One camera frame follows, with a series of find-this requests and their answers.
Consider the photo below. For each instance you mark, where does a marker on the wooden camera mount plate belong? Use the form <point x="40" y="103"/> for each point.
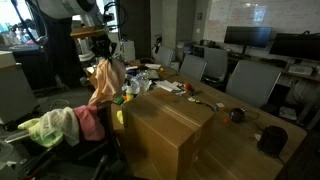
<point x="88" y="32"/>

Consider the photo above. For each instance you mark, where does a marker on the black monitor with light bar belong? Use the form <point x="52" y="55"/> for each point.
<point x="295" y="46"/>

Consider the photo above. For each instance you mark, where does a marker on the peach shirt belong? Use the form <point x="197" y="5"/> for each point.
<point x="107" y="81"/>

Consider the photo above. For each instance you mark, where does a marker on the Rubik's cube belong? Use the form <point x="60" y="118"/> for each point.
<point x="219" y="107"/>

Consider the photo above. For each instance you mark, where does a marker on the green plastic toy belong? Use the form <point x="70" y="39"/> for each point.
<point x="119" y="100"/>

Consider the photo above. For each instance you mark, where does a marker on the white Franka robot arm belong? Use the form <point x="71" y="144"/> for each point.
<point x="73" y="8"/>

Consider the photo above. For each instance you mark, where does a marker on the small orange cap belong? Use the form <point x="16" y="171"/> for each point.
<point x="226" y="120"/>

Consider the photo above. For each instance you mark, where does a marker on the white knit towel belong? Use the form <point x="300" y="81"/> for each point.
<point x="61" y="121"/>

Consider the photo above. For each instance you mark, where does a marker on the yellow cleaning cloth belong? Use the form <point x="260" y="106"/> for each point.
<point x="120" y="116"/>

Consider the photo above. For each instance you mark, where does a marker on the white desk device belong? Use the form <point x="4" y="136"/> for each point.
<point x="300" y="69"/>

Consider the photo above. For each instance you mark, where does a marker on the small round black speaker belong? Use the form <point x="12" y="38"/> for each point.
<point x="237" y="115"/>

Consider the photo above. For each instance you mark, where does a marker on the stack of white papers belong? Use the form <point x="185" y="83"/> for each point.
<point x="167" y="86"/>

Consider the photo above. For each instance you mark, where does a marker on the clear plastic bag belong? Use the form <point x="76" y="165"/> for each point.
<point x="138" y="83"/>

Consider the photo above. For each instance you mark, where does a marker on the black computer monitor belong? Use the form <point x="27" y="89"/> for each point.
<point x="248" y="36"/>

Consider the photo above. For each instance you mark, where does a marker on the spray bottle with yellow label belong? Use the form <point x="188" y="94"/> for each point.
<point x="129" y="94"/>

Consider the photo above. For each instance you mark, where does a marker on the red ball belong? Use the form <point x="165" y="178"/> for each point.
<point x="188" y="86"/>

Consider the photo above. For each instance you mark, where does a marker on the pink shirt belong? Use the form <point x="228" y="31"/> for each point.
<point x="90" y="123"/>

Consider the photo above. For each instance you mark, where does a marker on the small orange yellow ball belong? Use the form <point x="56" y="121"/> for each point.
<point x="161" y="69"/>

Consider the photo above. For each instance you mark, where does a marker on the grey office chair holding clothes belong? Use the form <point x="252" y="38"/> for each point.
<point x="76" y="156"/>

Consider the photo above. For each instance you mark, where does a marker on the large brown cardboard box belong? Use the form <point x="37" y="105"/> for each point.
<point x="166" y="130"/>

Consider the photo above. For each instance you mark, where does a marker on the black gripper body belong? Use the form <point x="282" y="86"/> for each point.
<point x="102" y="43"/>

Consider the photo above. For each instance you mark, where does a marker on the grey cabinet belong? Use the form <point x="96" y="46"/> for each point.
<point x="15" y="90"/>

